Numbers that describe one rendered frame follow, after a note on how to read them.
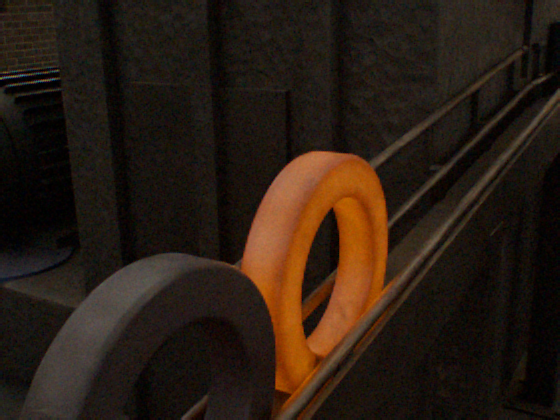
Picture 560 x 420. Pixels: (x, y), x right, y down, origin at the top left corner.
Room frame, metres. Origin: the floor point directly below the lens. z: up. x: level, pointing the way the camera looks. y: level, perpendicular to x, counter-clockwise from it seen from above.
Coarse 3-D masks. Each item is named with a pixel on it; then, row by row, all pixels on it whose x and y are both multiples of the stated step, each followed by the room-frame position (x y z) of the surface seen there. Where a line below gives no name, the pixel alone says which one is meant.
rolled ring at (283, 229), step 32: (320, 160) 0.47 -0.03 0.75; (352, 160) 0.49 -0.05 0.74; (288, 192) 0.44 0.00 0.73; (320, 192) 0.45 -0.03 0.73; (352, 192) 0.49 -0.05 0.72; (256, 224) 0.43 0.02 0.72; (288, 224) 0.42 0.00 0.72; (352, 224) 0.53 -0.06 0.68; (384, 224) 0.54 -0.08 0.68; (256, 256) 0.41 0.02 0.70; (288, 256) 0.41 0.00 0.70; (352, 256) 0.53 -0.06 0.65; (384, 256) 0.54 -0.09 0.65; (288, 288) 0.41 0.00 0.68; (352, 288) 0.52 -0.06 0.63; (288, 320) 0.41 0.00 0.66; (352, 320) 0.50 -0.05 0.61; (288, 352) 0.41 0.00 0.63; (320, 352) 0.46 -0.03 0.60; (288, 384) 0.41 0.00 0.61
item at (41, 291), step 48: (0, 96) 1.66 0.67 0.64; (48, 96) 1.75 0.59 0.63; (0, 144) 1.55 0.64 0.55; (48, 144) 1.66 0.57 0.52; (0, 192) 1.53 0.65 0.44; (48, 192) 1.66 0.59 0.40; (48, 240) 1.64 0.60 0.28; (0, 288) 1.44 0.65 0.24; (48, 288) 1.41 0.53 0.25; (0, 336) 1.45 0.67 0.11; (48, 336) 1.36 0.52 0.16
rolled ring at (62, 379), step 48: (96, 288) 0.31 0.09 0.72; (144, 288) 0.30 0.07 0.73; (192, 288) 0.33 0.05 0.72; (240, 288) 0.36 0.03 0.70; (96, 336) 0.28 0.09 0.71; (144, 336) 0.29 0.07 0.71; (240, 336) 0.36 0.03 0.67; (48, 384) 0.27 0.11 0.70; (96, 384) 0.27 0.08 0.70; (240, 384) 0.37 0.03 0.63
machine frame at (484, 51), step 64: (64, 0) 1.23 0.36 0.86; (128, 0) 1.15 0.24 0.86; (192, 0) 1.04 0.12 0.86; (256, 0) 1.02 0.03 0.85; (320, 0) 0.93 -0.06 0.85; (384, 0) 0.92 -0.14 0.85; (448, 0) 0.90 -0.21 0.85; (512, 0) 1.18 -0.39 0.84; (64, 64) 1.23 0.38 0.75; (128, 64) 1.15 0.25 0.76; (192, 64) 1.05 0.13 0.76; (256, 64) 1.02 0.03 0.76; (320, 64) 0.93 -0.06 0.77; (384, 64) 0.91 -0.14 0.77; (448, 64) 0.91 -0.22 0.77; (128, 128) 1.16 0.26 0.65; (192, 128) 1.06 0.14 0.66; (256, 128) 1.01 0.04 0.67; (320, 128) 0.93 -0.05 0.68; (384, 128) 0.91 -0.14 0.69; (448, 128) 0.92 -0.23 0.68; (128, 192) 1.17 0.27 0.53; (192, 192) 1.08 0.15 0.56; (256, 192) 1.01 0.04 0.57; (384, 192) 0.91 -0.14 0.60; (128, 256) 1.16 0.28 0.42; (320, 256) 0.93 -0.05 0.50; (512, 256) 1.31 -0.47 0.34; (320, 320) 0.93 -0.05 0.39; (512, 320) 1.36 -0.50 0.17; (192, 384) 1.11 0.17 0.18
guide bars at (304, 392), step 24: (552, 96) 1.07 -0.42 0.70; (480, 192) 0.72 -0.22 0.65; (456, 216) 0.65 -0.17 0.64; (432, 240) 0.60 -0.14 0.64; (408, 264) 0.56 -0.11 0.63; (384, 288) 0.52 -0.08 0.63; (384, 312) 0.52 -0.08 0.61; (360, 336) 0.46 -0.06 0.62; (336, 360) 0.43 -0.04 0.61; (312, 384) 0.40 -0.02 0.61; (288, 408) 0.38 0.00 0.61
